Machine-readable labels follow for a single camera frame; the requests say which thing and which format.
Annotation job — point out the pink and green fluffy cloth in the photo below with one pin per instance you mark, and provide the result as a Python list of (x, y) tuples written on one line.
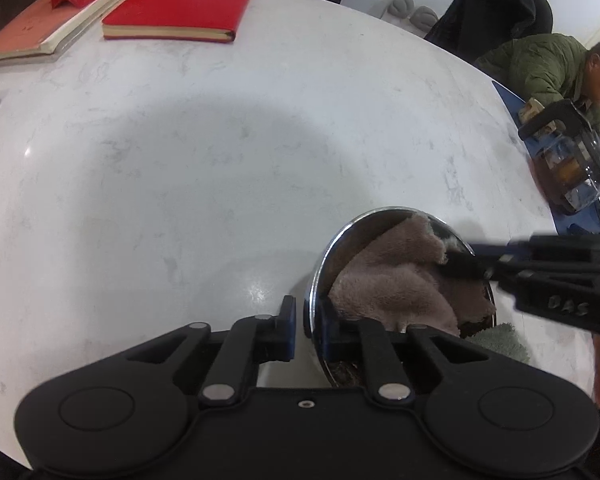
[(395, 285)]

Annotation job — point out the printed mug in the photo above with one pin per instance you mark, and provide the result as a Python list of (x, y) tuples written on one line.
[(534, 110)]

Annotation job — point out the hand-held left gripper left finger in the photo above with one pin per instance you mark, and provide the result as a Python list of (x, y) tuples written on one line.
[(289, 330)]

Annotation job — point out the black office chair with coat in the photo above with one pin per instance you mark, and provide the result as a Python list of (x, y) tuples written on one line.
[(490, 15)]

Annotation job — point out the steel bowl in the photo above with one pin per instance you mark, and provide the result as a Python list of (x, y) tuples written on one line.
[(340, 255)]

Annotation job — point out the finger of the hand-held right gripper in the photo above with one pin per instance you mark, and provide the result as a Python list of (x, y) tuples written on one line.
[(465, 262), (495, 250)]

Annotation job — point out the glass teapot with black lid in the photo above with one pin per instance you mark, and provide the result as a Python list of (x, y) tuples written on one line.
[(575, 165)]

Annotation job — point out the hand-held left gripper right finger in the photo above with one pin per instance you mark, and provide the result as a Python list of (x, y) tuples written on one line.
[(332, 335)]

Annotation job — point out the red notebook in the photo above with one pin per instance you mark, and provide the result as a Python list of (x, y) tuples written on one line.
[(180, 2)]

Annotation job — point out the salmon cover book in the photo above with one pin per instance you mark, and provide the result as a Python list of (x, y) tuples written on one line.
[(25, 30)]

